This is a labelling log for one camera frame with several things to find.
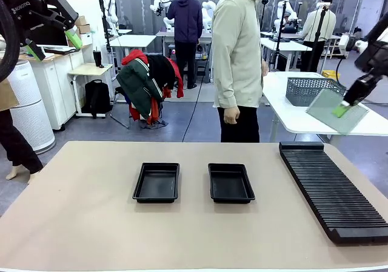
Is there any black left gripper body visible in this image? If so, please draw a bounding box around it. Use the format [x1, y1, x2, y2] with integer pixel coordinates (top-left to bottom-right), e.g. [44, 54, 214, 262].
[0, 0, 50, 40]

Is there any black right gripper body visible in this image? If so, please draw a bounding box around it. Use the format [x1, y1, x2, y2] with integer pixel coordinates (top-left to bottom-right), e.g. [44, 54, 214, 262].
[354, 41, 388, 76]

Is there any black ESD tray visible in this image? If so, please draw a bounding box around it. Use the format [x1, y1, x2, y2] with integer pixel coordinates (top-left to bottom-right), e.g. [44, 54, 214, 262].
[207, 162, 256, 204]
[132, 162, 180, 204]

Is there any beige sleeved right forearm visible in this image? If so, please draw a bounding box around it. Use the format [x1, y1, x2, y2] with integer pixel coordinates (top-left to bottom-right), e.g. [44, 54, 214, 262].
[214, 62, 241, 110]

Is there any person's right hand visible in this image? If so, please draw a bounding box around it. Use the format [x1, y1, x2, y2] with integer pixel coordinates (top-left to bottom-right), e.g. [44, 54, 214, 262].
[224, 105, 241, 125]

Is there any black computer monitor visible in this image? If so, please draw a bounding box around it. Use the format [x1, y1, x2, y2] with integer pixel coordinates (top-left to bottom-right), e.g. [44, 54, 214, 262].
[28, 25, 69, 47]

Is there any black laptop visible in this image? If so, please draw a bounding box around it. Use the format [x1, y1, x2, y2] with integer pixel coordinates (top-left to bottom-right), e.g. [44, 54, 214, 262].
[43, 45, 82, 56]

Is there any metal storage shelf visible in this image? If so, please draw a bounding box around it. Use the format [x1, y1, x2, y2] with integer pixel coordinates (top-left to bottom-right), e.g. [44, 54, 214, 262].
[323, 34, 355, 61]

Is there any grey mesh basket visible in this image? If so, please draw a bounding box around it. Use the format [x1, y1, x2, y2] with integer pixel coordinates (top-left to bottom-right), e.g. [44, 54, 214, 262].
[286, 77, 347, 107]

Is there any grey door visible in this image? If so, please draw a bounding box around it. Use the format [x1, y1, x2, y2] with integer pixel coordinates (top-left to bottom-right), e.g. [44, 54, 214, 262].
[356, 0, 388, 42]

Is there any black tumbler with straw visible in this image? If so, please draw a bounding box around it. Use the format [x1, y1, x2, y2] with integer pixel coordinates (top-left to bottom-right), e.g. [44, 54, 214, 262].
[92, 49, 105, 68]

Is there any background person in beige top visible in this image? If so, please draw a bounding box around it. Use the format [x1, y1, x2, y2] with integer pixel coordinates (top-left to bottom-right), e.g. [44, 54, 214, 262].
[301, 0, 338, 73]

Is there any small wooden top table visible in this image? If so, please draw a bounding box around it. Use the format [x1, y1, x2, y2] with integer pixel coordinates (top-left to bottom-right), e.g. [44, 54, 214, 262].
[68, 62, 114, 119]

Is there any white cylindrical air purifier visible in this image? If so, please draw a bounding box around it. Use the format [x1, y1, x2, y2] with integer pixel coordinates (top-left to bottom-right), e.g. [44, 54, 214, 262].
[5, 59, 57, 155]

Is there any black tripod stand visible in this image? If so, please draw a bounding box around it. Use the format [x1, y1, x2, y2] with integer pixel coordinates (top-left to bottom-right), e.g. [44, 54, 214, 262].
[307, 1, 332, 73]

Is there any white rounded side table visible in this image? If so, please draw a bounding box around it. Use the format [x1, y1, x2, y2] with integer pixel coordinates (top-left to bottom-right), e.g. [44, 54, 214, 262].
[261, 71, 388, 143]

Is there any black backpack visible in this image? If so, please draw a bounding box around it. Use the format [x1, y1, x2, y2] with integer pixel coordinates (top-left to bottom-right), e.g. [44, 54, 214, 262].
[84, 79, 112, 119]

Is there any red jacket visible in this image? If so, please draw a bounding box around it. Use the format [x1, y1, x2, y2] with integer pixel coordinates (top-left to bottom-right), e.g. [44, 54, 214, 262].
[121, 49, 185, 125]

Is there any long white background table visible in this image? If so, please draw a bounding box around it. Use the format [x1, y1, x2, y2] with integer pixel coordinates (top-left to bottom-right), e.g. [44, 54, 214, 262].
[260, 37, 313, 73]

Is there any dark green jacket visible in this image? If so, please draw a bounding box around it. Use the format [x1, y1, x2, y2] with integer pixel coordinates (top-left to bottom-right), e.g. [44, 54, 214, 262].
[116, 58, 165, 121]

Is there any grey metal workbench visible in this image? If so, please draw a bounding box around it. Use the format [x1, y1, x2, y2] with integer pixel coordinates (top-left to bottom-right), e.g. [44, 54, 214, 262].
[155, 31, 215, 84]

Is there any black slotted board rack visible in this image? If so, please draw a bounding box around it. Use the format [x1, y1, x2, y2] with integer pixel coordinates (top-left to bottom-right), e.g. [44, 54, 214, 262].
[278, 141, 388, 245]

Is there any black jacket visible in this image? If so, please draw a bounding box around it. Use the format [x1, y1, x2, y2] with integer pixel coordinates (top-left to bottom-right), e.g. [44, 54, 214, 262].
[147, 55, 177, 91]

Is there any person in navy hoodie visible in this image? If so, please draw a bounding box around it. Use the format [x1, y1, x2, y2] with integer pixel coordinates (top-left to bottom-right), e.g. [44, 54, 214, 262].
[166, 0, 204, 90]

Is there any person in beige shirt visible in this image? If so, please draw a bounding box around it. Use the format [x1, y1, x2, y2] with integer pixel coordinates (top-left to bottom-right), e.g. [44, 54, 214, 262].
[212, 0, 281, 143]

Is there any black left arm cable sleeve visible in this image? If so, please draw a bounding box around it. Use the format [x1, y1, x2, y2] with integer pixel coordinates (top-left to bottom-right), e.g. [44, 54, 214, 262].
[0, 0, 23, 84]

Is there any black arm cable sleeve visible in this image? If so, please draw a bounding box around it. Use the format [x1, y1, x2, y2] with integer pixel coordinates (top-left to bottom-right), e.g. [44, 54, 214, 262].
[0, 0, 23, 84]
[363, 19, 388, 43]

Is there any black right arm cable sleeve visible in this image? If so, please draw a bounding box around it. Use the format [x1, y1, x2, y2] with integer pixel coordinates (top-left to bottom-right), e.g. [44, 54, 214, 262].
[363, 19, 388, 43]

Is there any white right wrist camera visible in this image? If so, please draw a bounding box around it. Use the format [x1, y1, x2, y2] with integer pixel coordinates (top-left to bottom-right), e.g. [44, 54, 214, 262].
[338, 35, 369, 56]

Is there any metal frame chair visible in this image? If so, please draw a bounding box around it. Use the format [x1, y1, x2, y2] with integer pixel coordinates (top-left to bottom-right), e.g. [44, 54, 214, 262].
[109, 85, 135, 130]

